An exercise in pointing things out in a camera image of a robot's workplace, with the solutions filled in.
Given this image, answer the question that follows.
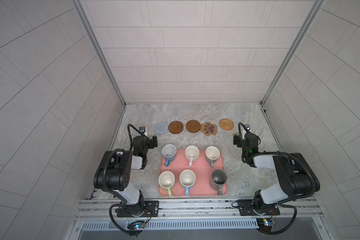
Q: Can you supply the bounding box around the grey woven round coaster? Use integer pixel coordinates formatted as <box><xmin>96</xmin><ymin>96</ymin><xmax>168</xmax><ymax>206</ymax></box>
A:
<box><xmin>154</xmin><ymin>122</ymin><xmax>168</xmax><ymax>135</ymax></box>

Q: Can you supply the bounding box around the dark grey mug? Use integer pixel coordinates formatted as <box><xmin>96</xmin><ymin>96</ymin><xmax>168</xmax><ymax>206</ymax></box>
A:
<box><xmin>210</xmin><ymin>169</ymin><xmax>227</xmax><ymax>196</ymax></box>

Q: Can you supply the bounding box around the pink rectangular tray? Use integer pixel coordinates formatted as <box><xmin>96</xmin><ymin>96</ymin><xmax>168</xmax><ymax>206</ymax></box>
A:
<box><xmin>158</xmin><ymin>150</ymin><xmax>225</xmax><ymax>197</ymax></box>

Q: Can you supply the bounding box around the brown wooden coaster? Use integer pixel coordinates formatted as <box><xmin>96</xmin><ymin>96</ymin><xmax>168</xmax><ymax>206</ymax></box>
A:
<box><xmin>186</xmin><ymin>120</ymin><xmax>201</xmax><ymax>133</ymax></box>
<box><xmin>168</xmin><ymin>121</ymin><xmax>184</xmax><ymax>134</ymax></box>

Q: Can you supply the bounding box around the rattan woven round coaster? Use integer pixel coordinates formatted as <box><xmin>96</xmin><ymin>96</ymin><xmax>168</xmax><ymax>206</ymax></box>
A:
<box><xmin>219</xmin><ymin>119</ymin><xmax>235</xmax><ymax>131</ymax></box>

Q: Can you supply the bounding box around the cork paw print coaster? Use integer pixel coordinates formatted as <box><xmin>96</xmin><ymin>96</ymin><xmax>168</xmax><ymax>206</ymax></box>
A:
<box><xmin>200</xmin><ymin>122</ymin><xmax>218</xmax><ymax>136</ymax></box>

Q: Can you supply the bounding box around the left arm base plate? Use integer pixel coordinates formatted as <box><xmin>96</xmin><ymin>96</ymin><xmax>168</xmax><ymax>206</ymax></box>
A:
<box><xmin>115</xmin><ymin>200</ymin><xmax>159</xmax><ymax>218</ymax></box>

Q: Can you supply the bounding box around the white mug pink handle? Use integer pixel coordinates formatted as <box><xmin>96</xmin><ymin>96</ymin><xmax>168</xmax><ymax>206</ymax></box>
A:
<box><xmin>185</xmin><ymin>146</ymin><xmax>200</xmax><ymax>167</ymax></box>

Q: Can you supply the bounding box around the right circuit board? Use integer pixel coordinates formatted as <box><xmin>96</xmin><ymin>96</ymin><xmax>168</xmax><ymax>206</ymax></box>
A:
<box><xmin>256</xmin><ymin>219</ymin><xmax>275</xmax><ymax>233</ymax></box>

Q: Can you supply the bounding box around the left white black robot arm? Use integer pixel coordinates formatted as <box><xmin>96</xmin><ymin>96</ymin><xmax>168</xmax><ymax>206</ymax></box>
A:
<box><xmin>93</xmin><ymin>124</ymin><xmax>159</xmax><ymax>218</ymax></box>

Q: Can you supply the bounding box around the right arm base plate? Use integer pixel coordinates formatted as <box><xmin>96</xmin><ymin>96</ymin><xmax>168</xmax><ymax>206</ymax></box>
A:
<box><xmin>232</xmin><ymin>200</ymin><xmax>280</xmax><ymax>217</ymax></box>

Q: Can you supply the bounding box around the white mug grey handle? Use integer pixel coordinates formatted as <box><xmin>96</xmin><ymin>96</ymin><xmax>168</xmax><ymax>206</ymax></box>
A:
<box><xmin>205</xmin><ymin>146</ymin><xmax>220</xmax><ymax>168</ymax></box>

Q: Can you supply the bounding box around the white mug blue handle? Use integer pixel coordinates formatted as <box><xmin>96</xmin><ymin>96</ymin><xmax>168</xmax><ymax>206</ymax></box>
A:
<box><xmin>179</xmin><ymin>170</ymin><xmax>196</xmax><ymax>197</ymax></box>

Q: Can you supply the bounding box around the left circuit board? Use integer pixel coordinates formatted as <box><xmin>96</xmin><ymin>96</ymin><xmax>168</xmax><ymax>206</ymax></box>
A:
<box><xmin>128</xmin><ymin>221</ymin><xmax>147</xmax><ymax>231</ymax></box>

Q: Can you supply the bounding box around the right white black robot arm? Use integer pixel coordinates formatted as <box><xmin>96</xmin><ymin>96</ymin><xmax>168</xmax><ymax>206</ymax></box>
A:
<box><xmin>234</xmin><ymin>123</ymin><xmax>320</xmax><ymax>215</ymax></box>

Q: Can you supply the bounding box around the aluminium mounting rail frame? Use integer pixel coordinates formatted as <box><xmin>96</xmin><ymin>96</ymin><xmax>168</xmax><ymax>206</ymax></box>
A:
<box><xmin>64</xmin><ymin>182</ymin><xmax>334</xmax><ymax>240</ymax></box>

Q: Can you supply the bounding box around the circuit board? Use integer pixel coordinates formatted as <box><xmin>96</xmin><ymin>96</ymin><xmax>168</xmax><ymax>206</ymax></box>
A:
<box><xmin>256</xmin><ymin>219</ymin><xmax>275</xmax><ymax>233</ymax></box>
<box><xmin>128</xmin><ymin>221</ymin><xmax>147</xmax><ymax>231</ymax></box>

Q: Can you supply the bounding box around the blue floral mug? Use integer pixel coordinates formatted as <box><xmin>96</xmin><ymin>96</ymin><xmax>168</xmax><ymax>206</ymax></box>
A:
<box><xmin>162</xmin><ymin>144</ymin><xmax>177</xmax><ymax>167</ymax></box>

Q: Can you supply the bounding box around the white mug green handle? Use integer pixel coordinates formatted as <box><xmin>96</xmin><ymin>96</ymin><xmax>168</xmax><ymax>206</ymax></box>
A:
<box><xmin>158</xmin><ymin>171</ymin><xmax>175</xmax><ymax>198</ymax></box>

